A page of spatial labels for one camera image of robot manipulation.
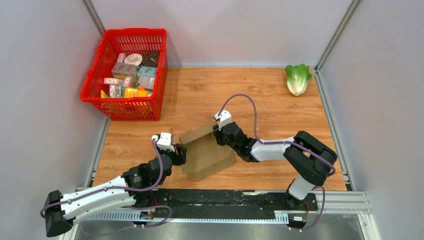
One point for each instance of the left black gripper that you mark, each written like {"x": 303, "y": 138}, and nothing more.
{"x": 180, "y": 158}

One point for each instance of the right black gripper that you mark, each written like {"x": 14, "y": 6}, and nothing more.
{"x": 217, "y": 134}

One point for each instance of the brown cardboard paper box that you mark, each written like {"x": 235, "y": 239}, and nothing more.
{"x": 204, "y": 157}

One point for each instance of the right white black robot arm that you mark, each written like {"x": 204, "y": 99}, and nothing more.
{"x": 313, "y": 160}

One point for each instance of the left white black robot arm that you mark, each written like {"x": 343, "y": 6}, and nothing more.
{"x": 61, "y": 211}

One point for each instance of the teal small box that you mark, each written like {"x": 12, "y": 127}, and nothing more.
{"x": 147, "y": 71}

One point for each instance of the pink white small box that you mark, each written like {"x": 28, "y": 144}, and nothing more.
{"x": 113, "y": 81}

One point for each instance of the pink grey carton box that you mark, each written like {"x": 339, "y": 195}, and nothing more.
{"x": 123, "y": 69}

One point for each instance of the orange yellow snack packet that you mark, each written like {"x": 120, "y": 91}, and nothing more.
{"x": 130, "y": 92}

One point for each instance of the green lettuce head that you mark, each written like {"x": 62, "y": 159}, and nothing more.
{"x": 298, "y": 78}

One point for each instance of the red plastic shopping basket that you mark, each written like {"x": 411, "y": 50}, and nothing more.
{"x": 126, "y": 81}

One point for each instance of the dark brown round item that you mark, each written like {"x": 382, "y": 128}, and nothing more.
{"x": 151, "y": 59}

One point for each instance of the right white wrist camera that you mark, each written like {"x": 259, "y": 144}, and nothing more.
{"x": 223, "y": 117}

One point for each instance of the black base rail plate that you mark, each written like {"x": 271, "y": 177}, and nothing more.
{"x": 224, "y": 204}

